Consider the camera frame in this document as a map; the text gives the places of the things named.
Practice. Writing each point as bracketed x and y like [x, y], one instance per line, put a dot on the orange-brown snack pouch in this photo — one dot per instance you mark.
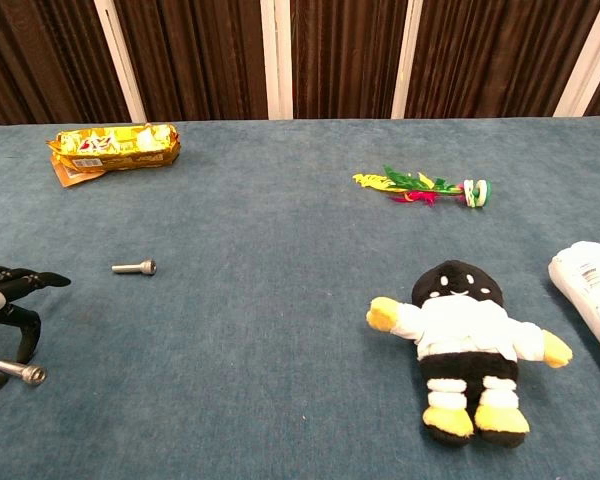
[72, 177]

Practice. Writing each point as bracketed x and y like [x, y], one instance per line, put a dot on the white frame post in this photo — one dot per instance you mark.
[406, 60]
[120, 60]
[587, 60]
[276, 60]

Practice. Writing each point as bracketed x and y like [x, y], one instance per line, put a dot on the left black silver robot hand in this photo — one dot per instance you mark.
[10, 282]

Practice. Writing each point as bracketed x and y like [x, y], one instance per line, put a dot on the yellow foil snack packet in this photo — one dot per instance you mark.
[115, 147]

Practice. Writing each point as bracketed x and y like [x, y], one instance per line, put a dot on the metal bolt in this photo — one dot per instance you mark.
[132, 268]
[22, 372]

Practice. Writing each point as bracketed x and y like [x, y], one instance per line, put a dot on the black white plush doll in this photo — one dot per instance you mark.
[462, 330]

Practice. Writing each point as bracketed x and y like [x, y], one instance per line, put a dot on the blue felt table cover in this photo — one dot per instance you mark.
[255, 350]

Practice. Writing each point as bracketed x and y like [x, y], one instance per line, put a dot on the white-labelled plastic bottle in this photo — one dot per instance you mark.
[592, 290]

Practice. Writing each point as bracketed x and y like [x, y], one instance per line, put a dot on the colourful feather shuttlecock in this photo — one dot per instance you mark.
[420, 187]

